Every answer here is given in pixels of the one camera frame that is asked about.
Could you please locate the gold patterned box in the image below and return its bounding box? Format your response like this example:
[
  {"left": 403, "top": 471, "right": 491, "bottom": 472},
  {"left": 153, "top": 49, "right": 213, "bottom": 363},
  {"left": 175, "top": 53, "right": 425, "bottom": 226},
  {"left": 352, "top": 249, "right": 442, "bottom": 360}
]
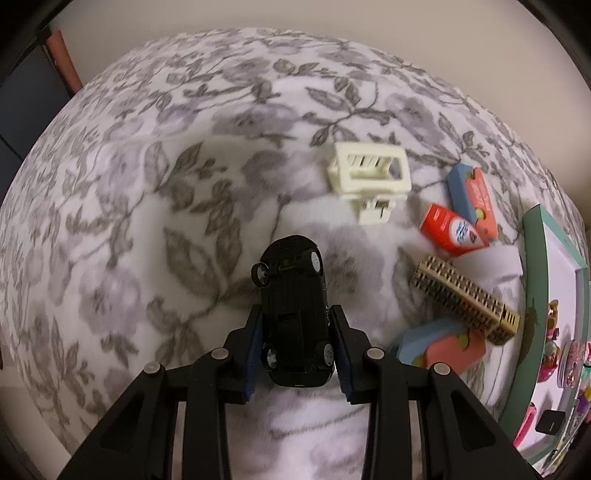
[{"left": 411, "top": 255, "right": 522, "bottom": 346}]

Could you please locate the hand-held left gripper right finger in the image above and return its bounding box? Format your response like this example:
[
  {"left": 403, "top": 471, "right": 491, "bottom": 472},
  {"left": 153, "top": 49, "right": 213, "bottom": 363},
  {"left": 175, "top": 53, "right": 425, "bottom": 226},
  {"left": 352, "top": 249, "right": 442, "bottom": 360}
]
[{"left": 330, "top": 305, "right": 539, "bottom": 480}]

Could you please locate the pink and blue eraser box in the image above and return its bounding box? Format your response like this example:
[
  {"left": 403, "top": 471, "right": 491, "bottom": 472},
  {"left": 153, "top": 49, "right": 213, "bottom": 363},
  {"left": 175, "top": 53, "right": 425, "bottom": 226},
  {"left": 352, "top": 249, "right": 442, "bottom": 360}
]
[
  {"left": 447, "top": 164, "right": 500, "bottom": 243},
  {"left": 390, "top": 318, "right": 486, "bottom": 370}
]

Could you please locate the round clear tin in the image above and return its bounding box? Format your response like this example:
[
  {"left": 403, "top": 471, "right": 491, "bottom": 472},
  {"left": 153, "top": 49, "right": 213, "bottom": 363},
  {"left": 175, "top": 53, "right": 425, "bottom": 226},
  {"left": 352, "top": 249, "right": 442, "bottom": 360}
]
[{"left": 558, "top": 339, "right": 589, "bottom": 388}]

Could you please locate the dark cabinet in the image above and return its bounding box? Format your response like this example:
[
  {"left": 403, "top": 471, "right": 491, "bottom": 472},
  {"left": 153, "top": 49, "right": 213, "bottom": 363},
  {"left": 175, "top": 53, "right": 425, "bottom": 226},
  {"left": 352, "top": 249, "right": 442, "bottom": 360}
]
[{"left": 0, "top": 28, "right": 70, "bottom": 162}]

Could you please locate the black square box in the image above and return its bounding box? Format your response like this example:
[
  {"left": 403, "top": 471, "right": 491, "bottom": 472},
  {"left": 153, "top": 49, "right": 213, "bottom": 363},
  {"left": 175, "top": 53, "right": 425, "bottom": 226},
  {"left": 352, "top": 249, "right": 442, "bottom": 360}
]
[{"left": 538, "top": 411, "right": 566, "bottom": 435}]

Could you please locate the cream plastic socket frame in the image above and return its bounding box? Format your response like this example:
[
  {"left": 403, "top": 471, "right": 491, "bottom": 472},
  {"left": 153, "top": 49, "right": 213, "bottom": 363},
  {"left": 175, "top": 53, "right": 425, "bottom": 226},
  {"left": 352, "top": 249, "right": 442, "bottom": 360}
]
[{"left": 327, "top": 142, "right": 413, "bottom": 226}]

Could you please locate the pink and yellow toy figure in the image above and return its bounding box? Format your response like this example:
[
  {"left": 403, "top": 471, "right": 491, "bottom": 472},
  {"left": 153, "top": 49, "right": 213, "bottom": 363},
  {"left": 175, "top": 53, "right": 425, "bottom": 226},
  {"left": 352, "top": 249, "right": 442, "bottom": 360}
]
[{"left": 546, "top": 299, "right": 561, "bottom": 384}]

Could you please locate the red-brown board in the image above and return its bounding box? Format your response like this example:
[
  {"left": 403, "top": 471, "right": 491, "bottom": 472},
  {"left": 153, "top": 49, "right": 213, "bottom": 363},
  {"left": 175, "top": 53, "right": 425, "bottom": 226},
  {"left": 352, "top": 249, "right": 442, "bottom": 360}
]
[{"left": 45, "top": 30, "right": 84, "bottom": 93}]

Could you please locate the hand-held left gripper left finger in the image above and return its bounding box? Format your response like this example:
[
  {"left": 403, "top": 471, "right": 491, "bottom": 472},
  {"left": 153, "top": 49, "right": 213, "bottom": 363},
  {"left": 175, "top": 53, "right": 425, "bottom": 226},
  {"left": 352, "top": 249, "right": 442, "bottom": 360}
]
[{"left": 58, "top": 305, "right": 264, "bottom": 480}]

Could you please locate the pink oval toy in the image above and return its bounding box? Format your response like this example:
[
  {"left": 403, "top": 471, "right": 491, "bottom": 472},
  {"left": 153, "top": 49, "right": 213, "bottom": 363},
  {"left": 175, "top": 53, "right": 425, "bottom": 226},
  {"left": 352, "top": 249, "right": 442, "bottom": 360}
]
[{"left": 515, "top": 401, "right": 539, "bottom": 446}]

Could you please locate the black toy car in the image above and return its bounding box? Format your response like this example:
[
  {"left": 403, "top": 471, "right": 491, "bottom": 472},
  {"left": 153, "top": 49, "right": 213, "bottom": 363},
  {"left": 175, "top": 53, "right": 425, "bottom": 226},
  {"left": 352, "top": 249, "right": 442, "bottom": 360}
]
[{"left": 250, "top": 234, "right": 335, "bottom": 387}]

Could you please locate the orange bottle with white label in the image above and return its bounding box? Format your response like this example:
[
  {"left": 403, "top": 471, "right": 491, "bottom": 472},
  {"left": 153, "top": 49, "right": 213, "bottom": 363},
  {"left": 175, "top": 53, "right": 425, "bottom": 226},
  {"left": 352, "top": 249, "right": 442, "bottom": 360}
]
[{"left": 419, "top": 203, "right": 491, "bottom": 258}]

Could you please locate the green bordered toy box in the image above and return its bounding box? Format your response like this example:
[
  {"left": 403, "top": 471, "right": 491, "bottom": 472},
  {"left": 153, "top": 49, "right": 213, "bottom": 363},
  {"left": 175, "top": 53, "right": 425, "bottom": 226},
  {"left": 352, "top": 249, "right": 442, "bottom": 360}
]
[{"left": 501, "top": 205, "right": 591, "bottom": 478}]

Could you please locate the floral grey white blanket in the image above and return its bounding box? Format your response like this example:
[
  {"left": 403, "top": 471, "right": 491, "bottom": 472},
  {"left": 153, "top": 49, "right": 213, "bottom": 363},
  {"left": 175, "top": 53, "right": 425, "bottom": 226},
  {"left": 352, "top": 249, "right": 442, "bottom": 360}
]
[{"left": 0, "top": 28, "right": 587, "bottom": 480}]

